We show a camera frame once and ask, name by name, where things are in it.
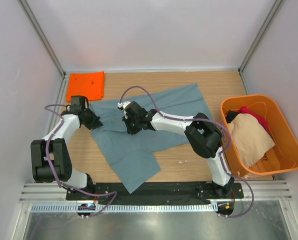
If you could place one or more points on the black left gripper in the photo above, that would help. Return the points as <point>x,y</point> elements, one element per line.
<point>96,123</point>

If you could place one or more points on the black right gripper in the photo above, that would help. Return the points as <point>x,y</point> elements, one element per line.
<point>131,131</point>

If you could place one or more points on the blue grey t shirt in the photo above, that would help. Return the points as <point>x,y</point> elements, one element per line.
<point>131,156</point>

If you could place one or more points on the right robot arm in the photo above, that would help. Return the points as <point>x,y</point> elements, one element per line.
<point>202,134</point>

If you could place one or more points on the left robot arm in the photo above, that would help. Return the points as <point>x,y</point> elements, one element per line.
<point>50,158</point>

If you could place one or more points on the folded orange t shirt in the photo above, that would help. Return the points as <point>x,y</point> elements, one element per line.
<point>90,85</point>

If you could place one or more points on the black garment in basket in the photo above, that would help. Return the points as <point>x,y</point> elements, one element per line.
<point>231,115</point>

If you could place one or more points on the red t shirt in basket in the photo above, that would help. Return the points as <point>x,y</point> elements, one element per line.
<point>256,116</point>

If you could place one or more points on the beige t shirt in basket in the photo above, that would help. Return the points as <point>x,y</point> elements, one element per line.
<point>251,139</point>

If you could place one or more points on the orange plastic basket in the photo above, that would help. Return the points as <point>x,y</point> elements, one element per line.
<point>283,157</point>

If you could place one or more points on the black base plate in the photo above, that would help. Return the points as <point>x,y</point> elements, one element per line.
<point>167,193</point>

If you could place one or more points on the white slotted cable duct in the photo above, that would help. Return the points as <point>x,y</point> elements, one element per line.
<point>88,208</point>

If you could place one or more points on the aluminium frame rail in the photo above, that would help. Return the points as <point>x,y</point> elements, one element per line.
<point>42,193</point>

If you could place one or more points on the left aluminium corner post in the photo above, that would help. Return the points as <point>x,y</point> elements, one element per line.
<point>40,33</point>

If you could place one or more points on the aluminium corner post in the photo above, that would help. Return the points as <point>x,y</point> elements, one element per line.
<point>40,33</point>
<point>273,11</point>

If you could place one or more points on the right aluminium corner post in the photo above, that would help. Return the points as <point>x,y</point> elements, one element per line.
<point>273,11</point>

